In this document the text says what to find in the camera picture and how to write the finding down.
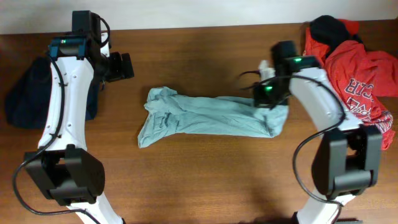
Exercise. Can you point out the dark navy folded garment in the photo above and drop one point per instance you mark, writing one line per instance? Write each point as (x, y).
(27, 103)

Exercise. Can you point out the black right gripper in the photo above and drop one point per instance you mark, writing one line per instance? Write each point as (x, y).
(260, 99)

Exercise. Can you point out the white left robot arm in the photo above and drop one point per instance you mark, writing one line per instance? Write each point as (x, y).
(62, 168)

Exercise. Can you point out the red printed t-shirt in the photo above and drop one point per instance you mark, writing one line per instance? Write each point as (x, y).
(360, 77)

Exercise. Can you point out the light blue-grey t-shirt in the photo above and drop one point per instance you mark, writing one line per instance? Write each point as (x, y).
(170, 113)

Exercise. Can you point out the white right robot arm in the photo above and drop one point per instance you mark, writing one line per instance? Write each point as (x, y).
(348, 157)

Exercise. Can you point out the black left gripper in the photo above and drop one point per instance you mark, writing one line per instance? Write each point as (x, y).
(120, 72)

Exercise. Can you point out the black garment on pile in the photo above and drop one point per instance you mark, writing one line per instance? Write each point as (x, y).
(333, 32)

